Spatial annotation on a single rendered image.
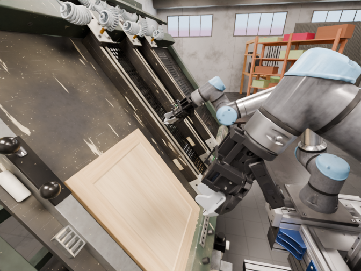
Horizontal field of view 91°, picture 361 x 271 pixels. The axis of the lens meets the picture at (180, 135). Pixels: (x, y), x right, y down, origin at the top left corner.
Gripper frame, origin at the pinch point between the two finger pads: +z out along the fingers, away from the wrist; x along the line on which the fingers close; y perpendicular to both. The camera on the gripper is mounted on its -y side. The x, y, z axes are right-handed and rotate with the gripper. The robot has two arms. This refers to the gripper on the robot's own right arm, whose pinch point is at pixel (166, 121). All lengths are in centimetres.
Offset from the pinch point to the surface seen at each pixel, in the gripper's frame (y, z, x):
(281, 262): -107, 7, 127
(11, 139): 66, -1, 14
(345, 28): -421, -281, -134
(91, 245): 48, 12, 40
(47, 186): 61, 0, 25
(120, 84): 16.3, 7.5, -25.4
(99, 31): 27, 0, -49
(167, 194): 7.8, 11.2, 35.1
